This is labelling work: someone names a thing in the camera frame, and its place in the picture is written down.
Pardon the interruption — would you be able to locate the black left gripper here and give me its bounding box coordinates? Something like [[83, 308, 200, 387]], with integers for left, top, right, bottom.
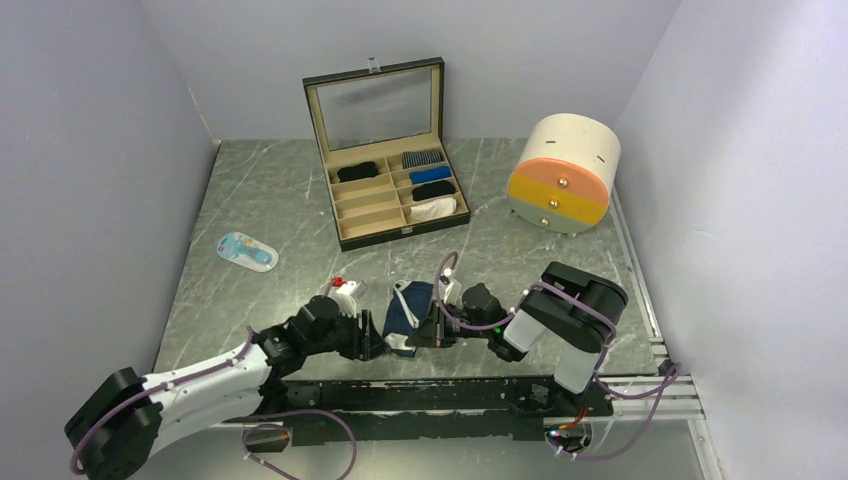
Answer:
[[305, 305, 390, 361]]

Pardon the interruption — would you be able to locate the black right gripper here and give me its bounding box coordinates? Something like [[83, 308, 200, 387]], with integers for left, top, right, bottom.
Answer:
[[405, 299, 491, 348]]

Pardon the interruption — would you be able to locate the navy white underwear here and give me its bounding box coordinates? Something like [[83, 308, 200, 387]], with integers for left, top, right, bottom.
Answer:
[[382, 280, 433, 358]]

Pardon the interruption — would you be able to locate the black underwear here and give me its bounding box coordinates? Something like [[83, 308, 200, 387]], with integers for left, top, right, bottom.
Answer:
[[337, 161, 380, 183]]

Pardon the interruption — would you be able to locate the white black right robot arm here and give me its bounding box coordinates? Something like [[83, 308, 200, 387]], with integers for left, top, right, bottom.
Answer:
[[401, 257, 628, 415]]

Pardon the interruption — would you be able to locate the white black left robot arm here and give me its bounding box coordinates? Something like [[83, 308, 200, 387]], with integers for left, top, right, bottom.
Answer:
[[64, 295, 387, 479]]

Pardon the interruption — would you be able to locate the white rolled cloth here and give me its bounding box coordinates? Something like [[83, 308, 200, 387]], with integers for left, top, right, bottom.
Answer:
[[409, 197, 457, 223]]

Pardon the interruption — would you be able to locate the black rolled cloth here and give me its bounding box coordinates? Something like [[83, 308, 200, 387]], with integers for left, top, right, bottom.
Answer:
[[411, 180, 457, 202]]

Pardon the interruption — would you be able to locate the blue rolled cloth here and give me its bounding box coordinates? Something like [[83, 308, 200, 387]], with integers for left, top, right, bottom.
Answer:
[[409, 165, 452, 185]]

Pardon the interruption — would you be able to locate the blue packaged item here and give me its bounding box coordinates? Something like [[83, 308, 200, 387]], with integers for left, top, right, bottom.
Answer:
[[216, 232, 279, 273]]

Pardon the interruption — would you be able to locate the striped rolled cloth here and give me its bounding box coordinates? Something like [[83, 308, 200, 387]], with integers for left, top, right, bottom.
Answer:
[[401, 149, 444, 169]]

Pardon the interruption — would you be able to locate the round cream drawer cabinet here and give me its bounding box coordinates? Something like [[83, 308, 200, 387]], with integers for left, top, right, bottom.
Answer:
[[506, 113, 621, 237]]

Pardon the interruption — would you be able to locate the black beige organizer box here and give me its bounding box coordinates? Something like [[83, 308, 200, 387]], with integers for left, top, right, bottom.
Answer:
[[302, 57, 470, 251]]

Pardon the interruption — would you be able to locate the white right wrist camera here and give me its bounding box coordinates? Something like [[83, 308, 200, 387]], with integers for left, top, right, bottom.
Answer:
[[437, 267, 463, 308]]

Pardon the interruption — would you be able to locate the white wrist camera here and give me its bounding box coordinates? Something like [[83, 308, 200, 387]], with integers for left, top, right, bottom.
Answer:
[[437, 267, 463, 308], [322, 276, 368, 318]]

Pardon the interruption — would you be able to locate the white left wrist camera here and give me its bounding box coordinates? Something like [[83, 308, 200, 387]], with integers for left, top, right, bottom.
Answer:
[[322, 276, 368, 318]]

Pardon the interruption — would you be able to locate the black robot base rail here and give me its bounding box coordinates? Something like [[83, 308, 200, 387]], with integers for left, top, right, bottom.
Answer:
[[247, 376, 613, 446]]

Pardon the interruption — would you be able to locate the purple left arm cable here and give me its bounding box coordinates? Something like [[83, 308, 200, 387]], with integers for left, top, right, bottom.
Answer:
[[69, 327, 359, 480]]

